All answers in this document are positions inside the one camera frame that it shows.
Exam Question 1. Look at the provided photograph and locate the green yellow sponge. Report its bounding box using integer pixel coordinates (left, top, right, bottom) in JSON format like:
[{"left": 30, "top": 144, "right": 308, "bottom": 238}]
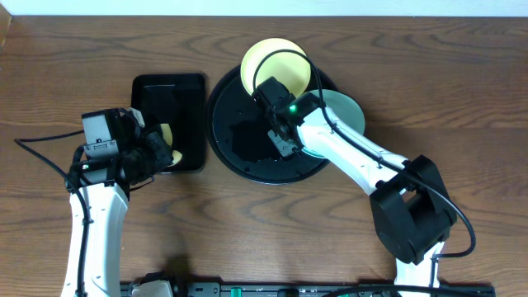
[{"left": 160, "top": 124, "right": 182, "bottom": 167}]

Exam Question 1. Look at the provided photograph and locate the mint green plate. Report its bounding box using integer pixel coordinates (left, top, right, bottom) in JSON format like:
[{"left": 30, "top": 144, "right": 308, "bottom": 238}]
[{"left": 298, "top": 89, "right": 365, "bottom": 159}]

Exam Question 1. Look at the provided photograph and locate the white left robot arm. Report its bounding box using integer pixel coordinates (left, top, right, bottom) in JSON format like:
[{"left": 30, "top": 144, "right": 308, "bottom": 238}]
[{"left": 61, "top": 124, "right": 182, "bottom": 297}]

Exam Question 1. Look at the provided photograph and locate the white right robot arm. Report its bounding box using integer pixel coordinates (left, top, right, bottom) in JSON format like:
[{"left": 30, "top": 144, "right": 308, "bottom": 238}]
[{"left": 257, "top": 89, "right": 458, "bottom": 288}]

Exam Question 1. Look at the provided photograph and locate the round black tray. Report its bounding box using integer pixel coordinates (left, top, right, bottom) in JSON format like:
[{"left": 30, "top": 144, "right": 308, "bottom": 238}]
[{"left": 205, "top": 66, "right": 329, "bottom": 185}]

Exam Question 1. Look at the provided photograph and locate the black rectangular water tray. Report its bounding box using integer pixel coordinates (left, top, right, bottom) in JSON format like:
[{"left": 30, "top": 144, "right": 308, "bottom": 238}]
[{"left": 131, "top": 73, "right": 206, "bottom": 173}]

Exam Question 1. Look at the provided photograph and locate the yellow plate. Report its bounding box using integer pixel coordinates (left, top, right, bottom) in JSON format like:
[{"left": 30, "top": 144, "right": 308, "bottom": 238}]
[{"left": 240, "top": 38, "right": 311, "bottom": 97}]

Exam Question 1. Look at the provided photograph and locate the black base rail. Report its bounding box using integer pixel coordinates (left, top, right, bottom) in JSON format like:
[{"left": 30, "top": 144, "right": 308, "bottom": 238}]
[{"left": 120, "top": 282, "right": 497, "bottom": 297}]

